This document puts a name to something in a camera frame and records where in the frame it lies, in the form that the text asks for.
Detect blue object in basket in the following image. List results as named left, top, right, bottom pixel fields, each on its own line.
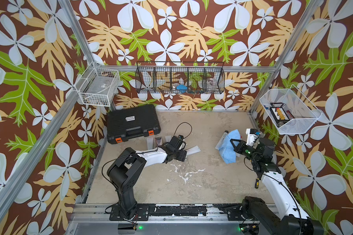
left=176, top=84, right=187, bottom=93

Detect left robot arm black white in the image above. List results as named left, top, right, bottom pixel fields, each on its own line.
left=106, top=135, right=187, bottom=219

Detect blue microfiber cloth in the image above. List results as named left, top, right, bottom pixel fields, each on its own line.
left=219, top=129, right=241, bottom=164

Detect black box yellow items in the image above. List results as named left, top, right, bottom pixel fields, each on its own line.
left=270, top=102, right=291, bottom=124

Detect silver purple toothpaste tube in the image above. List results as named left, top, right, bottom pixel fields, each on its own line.
left=155, top=137, right=163, bottom=147

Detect white wire basket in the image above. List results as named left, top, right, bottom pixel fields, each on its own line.
left=76, top=64, right=121, bottom=107
left=260, top=85, right=323, bottom=135

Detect black wire basket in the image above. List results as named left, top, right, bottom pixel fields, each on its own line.
left=134, top=61, right=225, bottom=95

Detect yellow handle screwdriver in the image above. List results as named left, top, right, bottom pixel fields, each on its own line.
left=255, top=178, right=259, bottom=189

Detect white wire basket left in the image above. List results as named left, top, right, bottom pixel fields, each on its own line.
left=76, top=64, right=121, bottom=107

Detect white tube orange cap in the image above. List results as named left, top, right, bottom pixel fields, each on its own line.
left=186, top=146, right=201, bottom=156

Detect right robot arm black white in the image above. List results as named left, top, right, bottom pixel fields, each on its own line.
left=230, top=138, right=325, bottom=235

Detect white tube grey cap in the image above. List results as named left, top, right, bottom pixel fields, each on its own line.
left=215, top=130, right=228, bottom=150

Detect white tube teal cap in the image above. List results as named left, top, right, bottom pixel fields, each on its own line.
left=147, top=138, right=154, bottom=150

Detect white tube black cap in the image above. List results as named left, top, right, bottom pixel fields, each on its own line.
left=165, top=136, right=172, bottom=142

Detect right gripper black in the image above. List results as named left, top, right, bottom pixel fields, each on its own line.
left=230, top=138, right=261, bottom=163

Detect black tool case orange latches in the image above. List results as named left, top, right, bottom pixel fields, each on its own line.
left=107, top=104, right=161, bottom=145

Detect white wire basket right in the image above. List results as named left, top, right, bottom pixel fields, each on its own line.
left=260, top=85, right=323, bottom=135

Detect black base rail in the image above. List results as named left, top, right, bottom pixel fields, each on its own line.
left=106, top=203, right=254, bottom=222

